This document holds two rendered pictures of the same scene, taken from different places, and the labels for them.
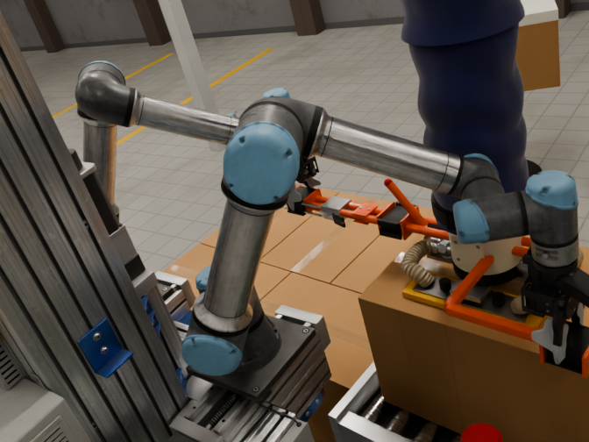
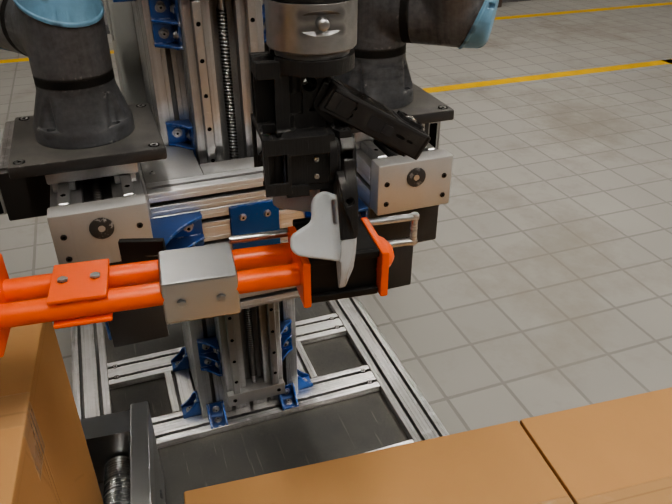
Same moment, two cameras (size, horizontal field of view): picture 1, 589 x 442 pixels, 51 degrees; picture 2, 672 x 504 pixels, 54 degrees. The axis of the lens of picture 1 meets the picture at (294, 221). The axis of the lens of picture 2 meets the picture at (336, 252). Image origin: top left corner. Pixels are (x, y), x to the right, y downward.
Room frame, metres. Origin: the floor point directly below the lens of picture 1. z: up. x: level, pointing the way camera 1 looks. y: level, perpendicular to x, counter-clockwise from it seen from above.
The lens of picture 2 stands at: (1.91, -0.54, 1.42)
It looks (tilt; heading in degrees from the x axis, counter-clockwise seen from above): 32 degrees down; 116
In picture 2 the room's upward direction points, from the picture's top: straight up
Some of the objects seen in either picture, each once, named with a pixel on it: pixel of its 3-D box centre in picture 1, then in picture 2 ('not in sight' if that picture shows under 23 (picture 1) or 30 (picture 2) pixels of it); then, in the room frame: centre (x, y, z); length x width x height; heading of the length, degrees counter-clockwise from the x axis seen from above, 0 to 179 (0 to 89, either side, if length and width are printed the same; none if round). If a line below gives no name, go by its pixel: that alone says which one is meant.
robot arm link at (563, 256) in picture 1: (554, 247); not in sight; (0.83, -0.41, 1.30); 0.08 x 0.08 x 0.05
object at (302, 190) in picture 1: (303, 199); (336, 260); (1.67, -0.05, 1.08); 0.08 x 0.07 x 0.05; 40
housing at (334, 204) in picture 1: (337, 209); (198, 281); (1.56, -0.13, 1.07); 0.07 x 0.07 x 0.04; 40
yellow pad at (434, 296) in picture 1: (471, 295); not in sight; (1.15, -0.36, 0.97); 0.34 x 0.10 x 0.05; 40
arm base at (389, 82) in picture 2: not in sight; (372, 69); (1.46, 0.54, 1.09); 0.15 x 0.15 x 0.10
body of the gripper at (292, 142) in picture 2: (296, 160); (305, 120); (1.64, -0.06, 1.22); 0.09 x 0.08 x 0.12; 40
